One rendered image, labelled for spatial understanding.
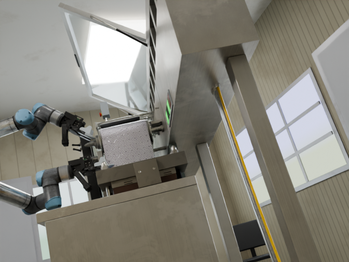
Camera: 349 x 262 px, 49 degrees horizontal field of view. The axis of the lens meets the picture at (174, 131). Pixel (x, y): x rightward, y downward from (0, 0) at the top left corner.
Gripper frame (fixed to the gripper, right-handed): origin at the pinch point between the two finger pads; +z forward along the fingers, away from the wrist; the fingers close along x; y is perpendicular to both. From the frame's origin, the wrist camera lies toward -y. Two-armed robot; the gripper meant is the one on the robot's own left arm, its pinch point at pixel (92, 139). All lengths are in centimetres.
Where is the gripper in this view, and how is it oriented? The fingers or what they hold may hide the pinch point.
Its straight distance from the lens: 202.1
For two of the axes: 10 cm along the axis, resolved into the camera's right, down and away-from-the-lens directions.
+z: 9.0, 4.2, -1.0
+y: 4.3, -8.4, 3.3
